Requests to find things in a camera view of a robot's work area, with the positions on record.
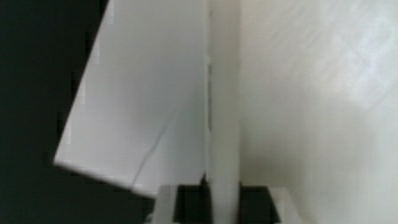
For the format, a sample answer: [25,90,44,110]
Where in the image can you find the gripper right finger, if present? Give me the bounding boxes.
[238,185,309,224]

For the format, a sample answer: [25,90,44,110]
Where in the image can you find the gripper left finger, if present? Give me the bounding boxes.
[144,183,213,224]

